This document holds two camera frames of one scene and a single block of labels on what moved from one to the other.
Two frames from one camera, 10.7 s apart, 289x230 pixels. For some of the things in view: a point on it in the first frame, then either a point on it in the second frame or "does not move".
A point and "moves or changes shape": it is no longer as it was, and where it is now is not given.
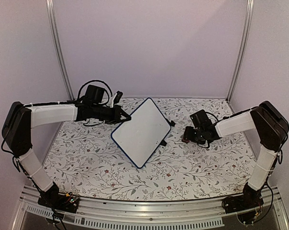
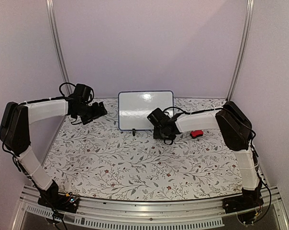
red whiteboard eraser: (186, 141) moves or changes shape
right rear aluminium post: (247, 28) does not move
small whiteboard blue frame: (138, 138) to (134, 107)
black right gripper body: (200, 136) to (160, 134)
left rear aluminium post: (51, 15) does not move
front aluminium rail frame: (206, 212) does not move
